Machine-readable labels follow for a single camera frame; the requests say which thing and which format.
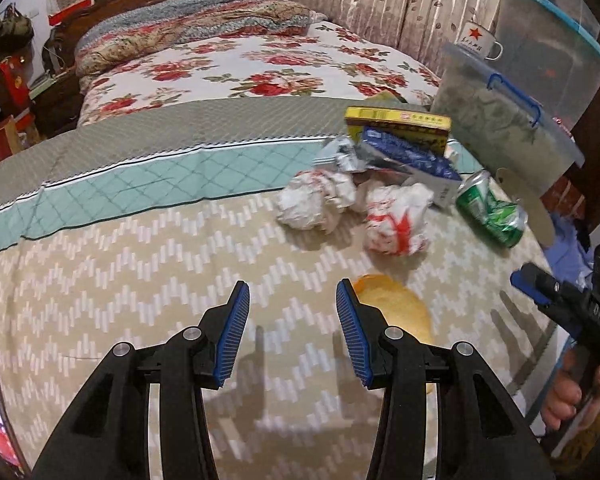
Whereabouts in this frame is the white enamel mug red star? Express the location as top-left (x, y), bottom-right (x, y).
top-left (457, 21), bottom-right (504, 61)

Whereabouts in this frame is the camouflage bag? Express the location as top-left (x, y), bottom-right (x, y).
top-left (0, 2), bottom-right (35, 48)

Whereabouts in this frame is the beige leaf curtain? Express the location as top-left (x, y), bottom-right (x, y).
top-left (257, 0), bottom-right (503, 76)

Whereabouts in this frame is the floral pillow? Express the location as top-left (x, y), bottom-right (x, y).
top-left (75, 0), bottom-right (326, 77)

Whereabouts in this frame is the floral bedsheet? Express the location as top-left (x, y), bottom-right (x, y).
top-left (77, 22), bottom-right (441, 126)

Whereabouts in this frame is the blue snack wrapper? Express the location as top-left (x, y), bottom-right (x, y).
top-left (358, 127), bottom-right (462, 181)

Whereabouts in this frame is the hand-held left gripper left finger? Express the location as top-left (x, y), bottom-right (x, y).
top-left (30, 280), bottom-right (251, 480)

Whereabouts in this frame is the small blue-lid storage bin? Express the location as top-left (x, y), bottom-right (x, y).
top-left (430, 42), bottom-right (586, 198)

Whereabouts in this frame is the blue cloth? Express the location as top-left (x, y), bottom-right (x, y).
top-left (547, 210), bottom-right (596, 281)

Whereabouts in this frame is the zigzag patterned quilt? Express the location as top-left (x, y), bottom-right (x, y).
top-left (0, 95), bottom-right (561, 480)

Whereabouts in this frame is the round cardboard bin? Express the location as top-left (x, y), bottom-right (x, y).
top-left (495, 167), bottom-right (556, 248)

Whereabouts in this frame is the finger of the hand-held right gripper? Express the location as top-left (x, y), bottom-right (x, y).
top-left (511, 262), bottom-right (563, 307)

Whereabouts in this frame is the person's right hand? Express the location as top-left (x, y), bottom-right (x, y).
top-left (540, 347), bottom-right (586, 431)

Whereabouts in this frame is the crumpled white red paper ball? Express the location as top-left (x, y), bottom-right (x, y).
top-left (364, 183), bottom-right (433, 257)

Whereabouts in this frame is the red gift bag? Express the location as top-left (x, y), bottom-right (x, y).
top-left (0, 115), bottom-right (23, 166)

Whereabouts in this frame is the silver foil wrapper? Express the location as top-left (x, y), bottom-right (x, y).
top-left (314, 136), bottom-right (366, 173)

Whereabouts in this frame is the yellow flat box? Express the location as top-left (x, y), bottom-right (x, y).
top-left (344, 106), bottom-right (453, 156)

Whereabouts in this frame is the red printed bag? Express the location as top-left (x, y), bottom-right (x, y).
top-left (542, 175), bottom-right (588, 221)

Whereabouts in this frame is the large clear storage bin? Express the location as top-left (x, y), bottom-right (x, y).
top-left (497, 0), bottom-right (600, 131)

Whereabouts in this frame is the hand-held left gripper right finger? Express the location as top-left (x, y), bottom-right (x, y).
top-left (335, 279), bottom-right (556, 480)

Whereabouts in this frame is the crushed green can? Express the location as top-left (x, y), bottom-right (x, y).
top-left (455, 170), bottom-right (528, 249)

